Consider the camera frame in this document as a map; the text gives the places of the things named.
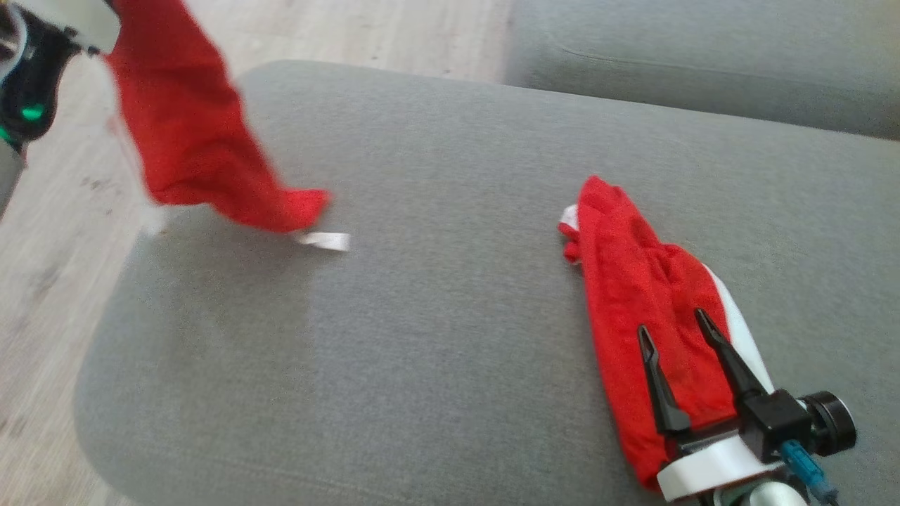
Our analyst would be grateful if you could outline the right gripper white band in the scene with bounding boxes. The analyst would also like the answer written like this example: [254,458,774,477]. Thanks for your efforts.
[638,308,788,503]

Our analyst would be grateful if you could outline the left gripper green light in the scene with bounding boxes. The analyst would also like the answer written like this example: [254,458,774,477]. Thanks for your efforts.
[0,0,122,150]

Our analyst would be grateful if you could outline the red shorts with white trim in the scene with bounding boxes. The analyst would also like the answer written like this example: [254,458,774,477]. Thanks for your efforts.
[102,0,351,252]

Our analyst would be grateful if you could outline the crumpled red garment white trim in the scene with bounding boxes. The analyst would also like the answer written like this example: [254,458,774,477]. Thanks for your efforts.
[559,176,774,493]

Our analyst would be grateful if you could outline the large grey sofa seat cushion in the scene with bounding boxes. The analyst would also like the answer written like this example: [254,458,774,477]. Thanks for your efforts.
[74,60,900,506]

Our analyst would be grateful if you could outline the blue cable connector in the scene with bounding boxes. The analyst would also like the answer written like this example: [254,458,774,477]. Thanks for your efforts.
[779,441,839,505]

